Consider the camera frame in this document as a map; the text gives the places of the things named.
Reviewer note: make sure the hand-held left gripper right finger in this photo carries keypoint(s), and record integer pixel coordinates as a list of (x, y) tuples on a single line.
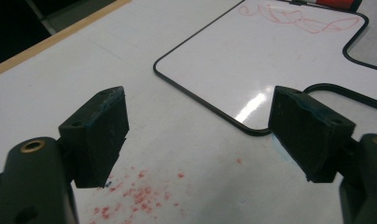
[(304, 137)]

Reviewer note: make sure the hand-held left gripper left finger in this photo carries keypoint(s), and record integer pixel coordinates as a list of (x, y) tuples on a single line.
[(99, 140)]

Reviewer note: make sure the white paddle whiteboard black rim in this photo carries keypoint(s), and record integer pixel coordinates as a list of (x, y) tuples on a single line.
[(239, 62)]

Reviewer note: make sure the wooden table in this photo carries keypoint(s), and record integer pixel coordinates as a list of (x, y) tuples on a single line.
[(56, 36)]

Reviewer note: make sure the white marker with red cap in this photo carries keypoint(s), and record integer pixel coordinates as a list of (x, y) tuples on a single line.
[(332, 3)]

